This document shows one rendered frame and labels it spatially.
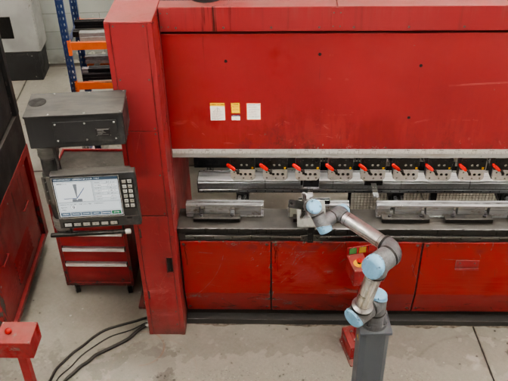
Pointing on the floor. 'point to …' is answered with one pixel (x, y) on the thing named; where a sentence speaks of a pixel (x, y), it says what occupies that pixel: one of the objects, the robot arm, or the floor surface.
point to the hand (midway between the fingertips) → (300, 205)
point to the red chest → (86, 254)
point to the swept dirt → (351, 325)
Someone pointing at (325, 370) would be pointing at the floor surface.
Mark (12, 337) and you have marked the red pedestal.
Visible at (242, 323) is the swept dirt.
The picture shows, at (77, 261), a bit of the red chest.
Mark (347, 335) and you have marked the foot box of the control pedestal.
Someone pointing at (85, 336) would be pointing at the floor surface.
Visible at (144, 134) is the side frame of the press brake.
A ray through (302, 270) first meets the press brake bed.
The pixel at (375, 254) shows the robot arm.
